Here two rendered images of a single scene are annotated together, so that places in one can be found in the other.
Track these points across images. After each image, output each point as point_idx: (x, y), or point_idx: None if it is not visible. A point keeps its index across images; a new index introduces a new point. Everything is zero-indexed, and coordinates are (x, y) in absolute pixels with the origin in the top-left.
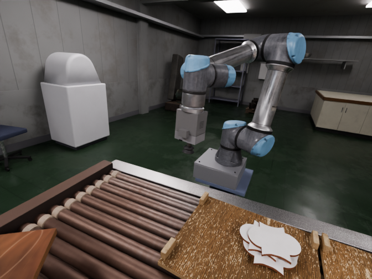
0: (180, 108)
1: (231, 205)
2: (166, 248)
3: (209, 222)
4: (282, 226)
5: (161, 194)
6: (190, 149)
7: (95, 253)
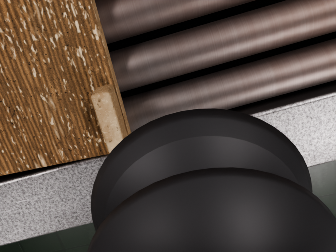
0: None
1: (19, 166)
2: None
3: (9, 25)
4: None
5: (294, 34)
6: (98, 233)
7: None
